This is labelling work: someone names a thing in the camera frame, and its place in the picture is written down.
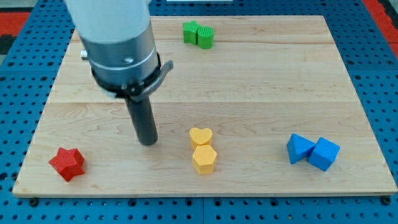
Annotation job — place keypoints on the wooden board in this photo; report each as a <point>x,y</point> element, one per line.
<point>266,78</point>

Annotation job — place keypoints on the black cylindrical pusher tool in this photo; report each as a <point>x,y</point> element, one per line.
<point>143,121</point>

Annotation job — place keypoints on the yellow heart block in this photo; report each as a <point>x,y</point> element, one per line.
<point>199,137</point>

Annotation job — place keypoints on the red star block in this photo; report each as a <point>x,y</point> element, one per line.
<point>68,163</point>

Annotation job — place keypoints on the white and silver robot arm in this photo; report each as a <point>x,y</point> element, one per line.
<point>119,41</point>

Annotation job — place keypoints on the green star block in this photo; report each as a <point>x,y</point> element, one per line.
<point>190,32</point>

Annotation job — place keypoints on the blue cube block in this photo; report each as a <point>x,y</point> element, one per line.
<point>323,154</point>

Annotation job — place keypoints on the green circle block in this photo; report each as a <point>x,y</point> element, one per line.
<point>205,37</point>

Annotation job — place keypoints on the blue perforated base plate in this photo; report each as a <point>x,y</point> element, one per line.
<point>35,36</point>

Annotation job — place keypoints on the blue triangle block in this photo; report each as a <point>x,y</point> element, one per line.
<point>299,147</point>

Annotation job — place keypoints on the yellow hexagon block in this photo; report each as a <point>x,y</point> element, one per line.
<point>204,159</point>

